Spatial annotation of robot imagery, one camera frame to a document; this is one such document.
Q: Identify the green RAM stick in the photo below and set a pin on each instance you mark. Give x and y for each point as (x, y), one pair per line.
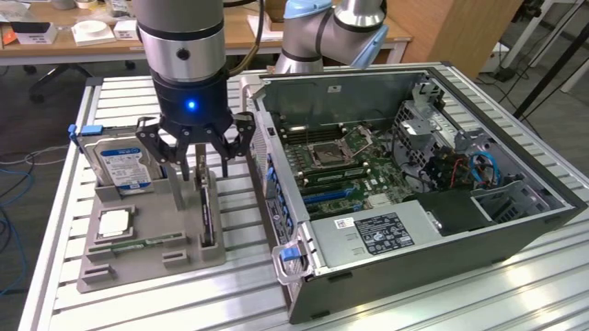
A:
(332, 177)
(133, 244)

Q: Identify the small white box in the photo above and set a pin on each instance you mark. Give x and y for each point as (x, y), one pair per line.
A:
(124, 32)

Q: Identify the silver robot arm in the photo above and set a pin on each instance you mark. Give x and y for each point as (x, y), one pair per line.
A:
(184, 34)

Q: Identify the black office chair base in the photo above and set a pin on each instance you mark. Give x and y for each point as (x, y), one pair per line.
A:
(45, 82)

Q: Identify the metal socket cover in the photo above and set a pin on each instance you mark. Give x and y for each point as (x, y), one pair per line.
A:
(360, 129)

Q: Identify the black RAM slot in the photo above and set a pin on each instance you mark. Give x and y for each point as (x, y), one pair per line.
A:
(314, 136)
(312, 127)
(314, 131)

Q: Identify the silver chipset heatsink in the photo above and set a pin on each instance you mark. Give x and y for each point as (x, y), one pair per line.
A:
(379, 200)

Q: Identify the grey parts rack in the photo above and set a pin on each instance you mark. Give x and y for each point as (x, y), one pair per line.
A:
(151, 213)

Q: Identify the white paper stack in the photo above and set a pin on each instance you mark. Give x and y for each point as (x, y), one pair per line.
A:
(267, 32)

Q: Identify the thin metal locking lever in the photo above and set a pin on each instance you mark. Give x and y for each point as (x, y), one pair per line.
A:
(306, 136)

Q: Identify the white square tape holder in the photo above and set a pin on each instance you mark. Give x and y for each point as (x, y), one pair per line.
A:
(93, 34)

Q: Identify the grey metal disk bay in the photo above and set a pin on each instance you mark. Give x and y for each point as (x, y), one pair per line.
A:
(519, 203)

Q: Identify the black power adapter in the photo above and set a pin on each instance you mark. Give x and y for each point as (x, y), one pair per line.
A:
(506, 75)

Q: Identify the silver CPU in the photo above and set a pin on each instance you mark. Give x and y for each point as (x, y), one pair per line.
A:
(113, 224)

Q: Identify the wooden desk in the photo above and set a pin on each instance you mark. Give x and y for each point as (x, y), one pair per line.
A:
(68, 51)

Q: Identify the green motherboard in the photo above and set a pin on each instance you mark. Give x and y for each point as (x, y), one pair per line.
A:
(382, 172)

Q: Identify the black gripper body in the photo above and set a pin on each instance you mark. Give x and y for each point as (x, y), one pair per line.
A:
(192, 103)

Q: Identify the brown cardboard box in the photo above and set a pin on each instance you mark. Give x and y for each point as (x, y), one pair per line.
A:
(275, 10)

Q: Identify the clear plastic bag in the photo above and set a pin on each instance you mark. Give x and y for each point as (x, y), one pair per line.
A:
(116, 8)

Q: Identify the loose white papers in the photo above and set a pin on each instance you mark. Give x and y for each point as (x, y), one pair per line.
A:
(13, 13)

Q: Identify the grey cup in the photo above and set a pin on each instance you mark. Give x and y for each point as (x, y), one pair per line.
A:
(61, 4)

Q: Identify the hard disk with blue carrier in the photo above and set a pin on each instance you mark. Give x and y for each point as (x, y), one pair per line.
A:
(121, 169)

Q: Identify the orange box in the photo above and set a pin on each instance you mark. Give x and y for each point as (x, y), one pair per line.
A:
(6, 36)

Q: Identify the black slanted pole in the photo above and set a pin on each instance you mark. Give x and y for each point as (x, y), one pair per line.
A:
(553, 69)

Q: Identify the wooden cabinet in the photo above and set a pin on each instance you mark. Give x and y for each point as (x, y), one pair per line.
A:
(459, 34)

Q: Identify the grey power supply unit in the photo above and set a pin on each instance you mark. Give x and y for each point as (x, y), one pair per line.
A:
(367, 234)

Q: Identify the white desk frame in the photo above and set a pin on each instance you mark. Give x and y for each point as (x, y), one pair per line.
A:
(527, 32)

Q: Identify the open black PC case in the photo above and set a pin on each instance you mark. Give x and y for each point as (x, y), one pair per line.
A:
(414, 276)

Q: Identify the white box with black lid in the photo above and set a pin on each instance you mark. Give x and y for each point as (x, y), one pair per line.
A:
(33, 38)

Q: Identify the graphics card with metal bracket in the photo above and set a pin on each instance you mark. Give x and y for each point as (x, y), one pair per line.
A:
(207, 213)

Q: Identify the perforated metal disk bay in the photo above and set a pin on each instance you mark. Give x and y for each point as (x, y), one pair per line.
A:
(414, 127)

